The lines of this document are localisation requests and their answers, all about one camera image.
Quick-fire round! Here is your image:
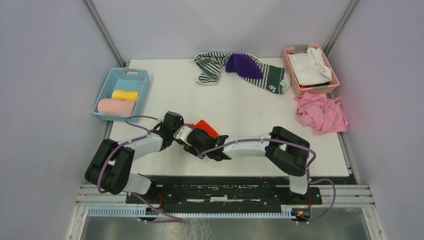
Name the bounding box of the orange towel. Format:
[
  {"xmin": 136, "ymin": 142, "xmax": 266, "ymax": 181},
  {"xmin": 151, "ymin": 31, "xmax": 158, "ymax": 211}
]
[{"xmin": 193, "ymin": 119, "xmax": 219, "ymax": 139}]

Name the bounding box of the yellow towel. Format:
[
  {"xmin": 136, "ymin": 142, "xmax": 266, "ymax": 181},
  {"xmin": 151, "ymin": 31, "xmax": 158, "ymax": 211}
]
[{"xmin": 112, "ymin": 89, "xmax": 140, "ymax": 102}]

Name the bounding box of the light pink towel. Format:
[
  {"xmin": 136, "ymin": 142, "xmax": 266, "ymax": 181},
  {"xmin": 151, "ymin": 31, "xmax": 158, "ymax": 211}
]
[{"xmin": 97, "ymin": 98, "xmax": 136, "ymax": 116}]

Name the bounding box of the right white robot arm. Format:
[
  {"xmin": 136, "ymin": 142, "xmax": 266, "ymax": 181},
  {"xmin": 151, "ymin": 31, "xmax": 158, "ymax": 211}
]
[{"xmin": 174, "ymin": 126, "xmax": 317, "ymax": 204}]

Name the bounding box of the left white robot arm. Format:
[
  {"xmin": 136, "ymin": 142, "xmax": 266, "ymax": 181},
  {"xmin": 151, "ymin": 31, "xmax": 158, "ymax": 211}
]
[{"xmin": 84, "ymin": 111, "xmax": 184, "ymax": 204}]

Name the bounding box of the blue plastic basket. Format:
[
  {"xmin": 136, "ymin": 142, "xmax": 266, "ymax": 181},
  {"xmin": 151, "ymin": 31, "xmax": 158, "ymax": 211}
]
[{"xmin": 91, "ymin": 68, "xmax": 151, "ymax": 122}]

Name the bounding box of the green white striped towel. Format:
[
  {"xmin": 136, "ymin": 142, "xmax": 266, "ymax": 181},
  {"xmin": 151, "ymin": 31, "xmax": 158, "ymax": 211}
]
[{"xmin": 193, "ymin": 51, "xmax": 232, "ymax": 86}]

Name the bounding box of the purple towel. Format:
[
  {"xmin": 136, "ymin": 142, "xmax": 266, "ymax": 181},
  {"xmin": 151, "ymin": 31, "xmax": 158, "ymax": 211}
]
[{"xmin": 225, "ymin": 53, "xmax": 264, "ymax": 80}]

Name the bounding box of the dark green striped towel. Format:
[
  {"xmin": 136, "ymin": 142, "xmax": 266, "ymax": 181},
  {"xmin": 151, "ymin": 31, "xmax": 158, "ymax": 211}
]
[{"xmin": 237, "ymin": 53, "xmax": 291, "ymax": 95}]

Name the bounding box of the pink plastic basket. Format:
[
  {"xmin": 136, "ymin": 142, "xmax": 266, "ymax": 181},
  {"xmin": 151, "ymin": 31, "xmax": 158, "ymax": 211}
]
[{"xmin": 283, "ymin": 44, "xmax": 340, "ymax": 95}]

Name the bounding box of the bright pink cloth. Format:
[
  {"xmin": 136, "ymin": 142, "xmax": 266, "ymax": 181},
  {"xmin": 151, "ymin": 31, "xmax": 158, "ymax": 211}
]
[{"xmin": 294, "ymin": 92, "xmax": 349, "ymax": 134}]

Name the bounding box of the white cloth in basket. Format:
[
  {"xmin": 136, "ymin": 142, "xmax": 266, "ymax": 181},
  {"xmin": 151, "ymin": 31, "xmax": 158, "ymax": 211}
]
[{"xmin": 288, "ymin": 47, "xmax": 333, "ymax": 87}]

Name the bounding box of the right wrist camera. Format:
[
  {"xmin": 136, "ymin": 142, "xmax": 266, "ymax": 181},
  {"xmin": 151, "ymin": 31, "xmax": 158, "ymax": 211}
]
[{"xmin": 174, "ymin": 124, "xmax": 194, "ymax": 145}]

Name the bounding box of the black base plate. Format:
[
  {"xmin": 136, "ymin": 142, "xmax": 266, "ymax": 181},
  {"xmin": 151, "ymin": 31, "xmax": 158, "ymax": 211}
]
[{"xmin": 125, "ymin": 175, "xmax": 359, "ymax": 215}]

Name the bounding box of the white cable duct rail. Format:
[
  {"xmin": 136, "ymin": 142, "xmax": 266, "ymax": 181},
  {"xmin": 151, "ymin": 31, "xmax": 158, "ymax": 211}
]
[{"xmin": 87, "ymin": 206, "xmax": 295, "ymax": 220}]

